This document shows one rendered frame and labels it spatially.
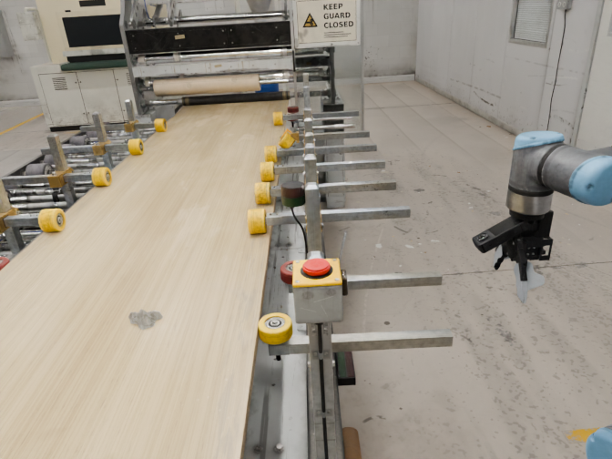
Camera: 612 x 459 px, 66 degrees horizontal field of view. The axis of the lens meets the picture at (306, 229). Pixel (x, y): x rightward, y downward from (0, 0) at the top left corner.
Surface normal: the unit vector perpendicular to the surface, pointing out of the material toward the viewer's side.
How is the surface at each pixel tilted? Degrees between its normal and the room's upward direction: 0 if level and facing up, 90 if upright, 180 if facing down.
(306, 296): 90
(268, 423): 0
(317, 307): 90
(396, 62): 90
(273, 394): 0
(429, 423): 0
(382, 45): 90
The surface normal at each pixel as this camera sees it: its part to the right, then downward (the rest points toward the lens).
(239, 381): -0.05, -0.90
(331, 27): 0.01, 0.44
